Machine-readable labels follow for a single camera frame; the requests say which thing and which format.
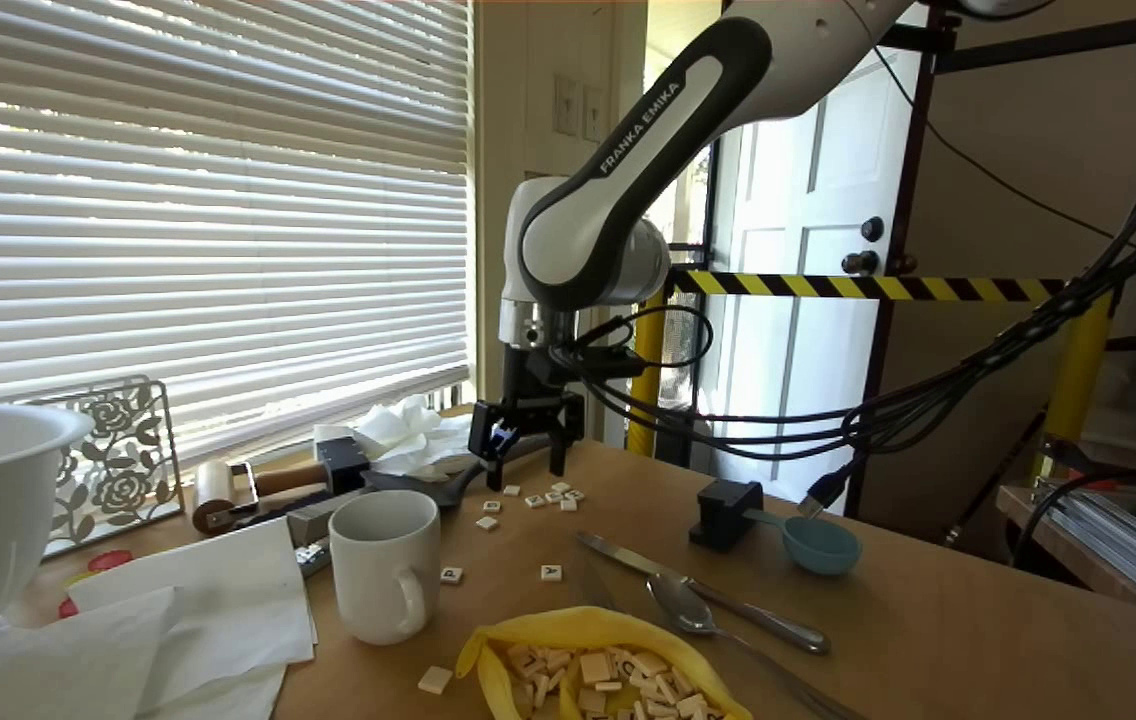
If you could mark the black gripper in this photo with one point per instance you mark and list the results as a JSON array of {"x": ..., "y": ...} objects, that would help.
[{"x": 534, "y": 396}]

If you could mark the black block on scoop handle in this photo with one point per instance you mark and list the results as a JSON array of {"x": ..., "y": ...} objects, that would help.
[{"x": 727, "y": 514}]

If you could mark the wooden rolling stamp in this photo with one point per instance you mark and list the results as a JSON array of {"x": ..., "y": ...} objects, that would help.
[{"x": 241, "y": 494}]

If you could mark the ornate silver napkin holder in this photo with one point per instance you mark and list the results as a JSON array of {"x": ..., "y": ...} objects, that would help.
[{"x": 124, "y": 470}]

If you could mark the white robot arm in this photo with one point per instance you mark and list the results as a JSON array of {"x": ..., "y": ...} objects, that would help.
[{"x": 583, "y": 242}]

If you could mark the letter tile table centre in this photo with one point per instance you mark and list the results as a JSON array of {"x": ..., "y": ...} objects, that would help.
[{"x": 550, "y": 575}]

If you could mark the white ceramic mug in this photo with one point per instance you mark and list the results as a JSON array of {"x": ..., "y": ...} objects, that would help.
[{"x": 385, "y": 566}]

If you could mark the blue measuring scoop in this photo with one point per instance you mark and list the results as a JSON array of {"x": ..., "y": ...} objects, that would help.
[{"x": 814, "y": 547}]

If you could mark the black small box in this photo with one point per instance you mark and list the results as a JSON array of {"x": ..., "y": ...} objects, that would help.
[{"x": 341, "y": 461}]

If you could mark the white paper napkin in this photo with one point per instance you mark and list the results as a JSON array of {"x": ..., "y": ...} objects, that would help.
[{"x": 191, "y": 632}]

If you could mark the yellow black striped barrier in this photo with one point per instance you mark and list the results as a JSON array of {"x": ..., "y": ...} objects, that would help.
[{"x": 911, "y": 413}]

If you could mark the red yellow small lids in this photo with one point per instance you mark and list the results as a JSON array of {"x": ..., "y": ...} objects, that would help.
[{"x": 101, "y": 560}]

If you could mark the metal table knife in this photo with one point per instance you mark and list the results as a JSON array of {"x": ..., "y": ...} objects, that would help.
[{"x": 753, "y": 614}]

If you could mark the metal spoon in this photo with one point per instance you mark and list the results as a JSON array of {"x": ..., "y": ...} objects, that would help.
[{"x": 694, "y": 618}]

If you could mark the letter tile near bag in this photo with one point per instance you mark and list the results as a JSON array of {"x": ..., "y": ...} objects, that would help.
[{"x": 432, "y": 683}]

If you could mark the letter tile near mug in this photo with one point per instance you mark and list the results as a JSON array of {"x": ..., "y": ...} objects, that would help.
[{"x": 452, "y": 575}]

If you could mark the yellow bag of letter tiles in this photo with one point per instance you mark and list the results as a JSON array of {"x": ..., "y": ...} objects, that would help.
[{"x": 592, "y": 665}]

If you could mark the white door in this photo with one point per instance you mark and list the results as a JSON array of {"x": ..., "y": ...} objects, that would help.
[{"x": 807, "y": 196}]

